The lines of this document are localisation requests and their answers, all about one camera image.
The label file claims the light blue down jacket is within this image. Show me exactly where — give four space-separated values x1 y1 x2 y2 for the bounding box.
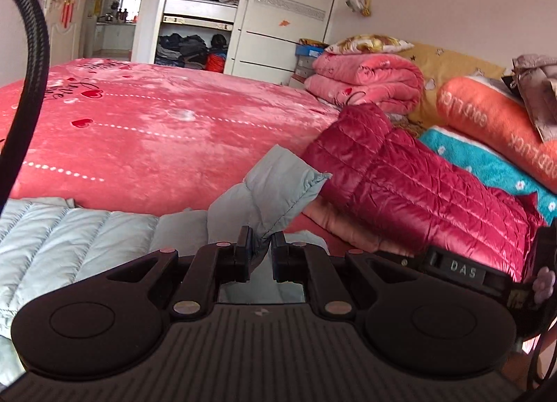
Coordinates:
0 145 332 389

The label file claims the black cable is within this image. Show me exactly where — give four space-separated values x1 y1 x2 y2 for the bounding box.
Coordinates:
524 319 557 392

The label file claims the teal flower-print blanket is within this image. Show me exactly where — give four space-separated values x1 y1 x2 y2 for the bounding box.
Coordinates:
418 126 557 225

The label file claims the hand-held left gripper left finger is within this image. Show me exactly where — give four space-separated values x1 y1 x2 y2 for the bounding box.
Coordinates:
103 226 254 320

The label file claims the white wardrobe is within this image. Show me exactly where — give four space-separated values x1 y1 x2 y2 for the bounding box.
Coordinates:
131 0 349 86

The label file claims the black flexible hose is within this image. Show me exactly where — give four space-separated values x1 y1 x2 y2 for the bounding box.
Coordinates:
0 0 50 216

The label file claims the pink folded quilt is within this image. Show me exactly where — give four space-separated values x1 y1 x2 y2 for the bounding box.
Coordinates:
303 52 425 116

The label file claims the red bed blanket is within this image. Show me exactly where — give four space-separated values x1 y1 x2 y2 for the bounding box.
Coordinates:
0 58 345 238

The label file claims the white door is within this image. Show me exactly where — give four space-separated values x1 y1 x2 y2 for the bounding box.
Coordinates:
44 0 102 65

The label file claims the pink quilted jacket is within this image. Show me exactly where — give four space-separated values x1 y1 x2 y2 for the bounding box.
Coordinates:
302 202 429 257

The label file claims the orange pillow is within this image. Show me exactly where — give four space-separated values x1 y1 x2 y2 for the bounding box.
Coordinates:
436 77 557 194

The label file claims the red down jacket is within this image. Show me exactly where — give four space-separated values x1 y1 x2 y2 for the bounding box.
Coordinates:
302 104 547 281

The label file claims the beige clothing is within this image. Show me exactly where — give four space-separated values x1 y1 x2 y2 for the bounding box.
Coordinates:
500 54 557 142

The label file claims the kitchen cabinet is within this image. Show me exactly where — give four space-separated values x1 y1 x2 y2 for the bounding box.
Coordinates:
93 21 136 53

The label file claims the yellow star-print cover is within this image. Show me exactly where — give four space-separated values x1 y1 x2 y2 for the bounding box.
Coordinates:
389 42 518 139

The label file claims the floral pillow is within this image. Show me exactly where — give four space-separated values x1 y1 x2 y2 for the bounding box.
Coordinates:
325 34 415 55

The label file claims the pile of dark clothes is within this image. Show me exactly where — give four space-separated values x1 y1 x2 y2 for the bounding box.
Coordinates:
154 33 229 73

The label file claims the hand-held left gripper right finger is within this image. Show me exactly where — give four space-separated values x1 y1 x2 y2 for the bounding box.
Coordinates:
272 232 419 319

